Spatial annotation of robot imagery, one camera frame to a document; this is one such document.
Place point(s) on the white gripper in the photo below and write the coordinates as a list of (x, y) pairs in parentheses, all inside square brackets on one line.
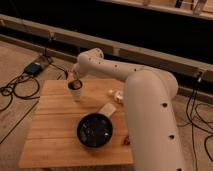
[(77, 75)]

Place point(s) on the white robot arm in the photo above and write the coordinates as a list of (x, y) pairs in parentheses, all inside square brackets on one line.
[(147, 102)]

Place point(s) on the black power adapter box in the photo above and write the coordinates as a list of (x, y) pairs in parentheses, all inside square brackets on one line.
[(33, 69)]

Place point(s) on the black round bowl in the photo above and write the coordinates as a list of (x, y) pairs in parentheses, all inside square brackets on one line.
[(94, 130)]

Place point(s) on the wooden table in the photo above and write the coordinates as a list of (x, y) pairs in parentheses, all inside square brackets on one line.
[(52, 139)]

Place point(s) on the red shiny wrapped snack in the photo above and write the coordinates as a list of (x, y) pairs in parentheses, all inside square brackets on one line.
[(127, 140)]

